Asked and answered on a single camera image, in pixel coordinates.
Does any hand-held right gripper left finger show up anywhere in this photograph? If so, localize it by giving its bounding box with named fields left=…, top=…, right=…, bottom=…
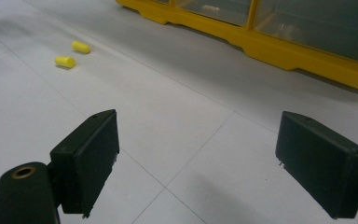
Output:
left=49, top=108, right=120, bottom=218

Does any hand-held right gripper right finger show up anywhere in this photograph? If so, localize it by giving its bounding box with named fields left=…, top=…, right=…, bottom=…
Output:
left=275, top=110, right=358, bottom=220

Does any yellow foam earplug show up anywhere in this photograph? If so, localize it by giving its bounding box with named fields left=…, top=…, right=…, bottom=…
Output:
left=54, top=55, right=76, bottom=70
left=71, top=40, right=92, bottom=55

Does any yellow drawer organizer cabinet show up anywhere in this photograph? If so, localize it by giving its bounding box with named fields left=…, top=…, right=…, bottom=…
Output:
left=115, top=0, right=358, bottom=92

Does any clear plastic drawer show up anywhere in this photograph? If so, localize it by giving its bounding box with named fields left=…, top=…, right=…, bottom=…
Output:
left=174, top=0, right=252, bottom=27
left=253, top=0, right=358, bottom=65

